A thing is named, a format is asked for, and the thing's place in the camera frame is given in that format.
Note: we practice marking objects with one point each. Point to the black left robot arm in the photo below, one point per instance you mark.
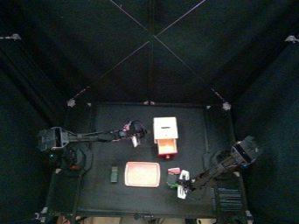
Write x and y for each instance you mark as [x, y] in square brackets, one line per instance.
[83, 136]

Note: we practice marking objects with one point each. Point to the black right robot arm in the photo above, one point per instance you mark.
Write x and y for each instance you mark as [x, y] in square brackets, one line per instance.
[230, 162]

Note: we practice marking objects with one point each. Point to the wooden drawer box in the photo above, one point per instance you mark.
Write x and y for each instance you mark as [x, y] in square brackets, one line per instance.
[166, 127]

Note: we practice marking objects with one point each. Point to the wooden drawer with red front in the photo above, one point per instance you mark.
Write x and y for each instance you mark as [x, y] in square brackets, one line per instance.
[167, 148]

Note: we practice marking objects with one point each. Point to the red toy food piece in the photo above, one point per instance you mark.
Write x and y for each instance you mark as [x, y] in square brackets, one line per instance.
[174, 170]

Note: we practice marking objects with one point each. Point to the dark green toy food piece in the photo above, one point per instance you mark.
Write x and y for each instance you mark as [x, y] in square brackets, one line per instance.
[171, 179]

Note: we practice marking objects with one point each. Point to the pink square tray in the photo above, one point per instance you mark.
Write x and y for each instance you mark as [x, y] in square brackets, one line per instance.
[142, 174]

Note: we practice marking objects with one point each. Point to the white text label sticker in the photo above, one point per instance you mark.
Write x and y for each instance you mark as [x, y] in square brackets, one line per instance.
[228, 199]

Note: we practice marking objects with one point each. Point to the metal frame clamp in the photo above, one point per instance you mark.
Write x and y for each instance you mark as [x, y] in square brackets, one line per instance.
[226, 106]
[71, 102]
[291, 38]
[13, 37]
[148, 102]

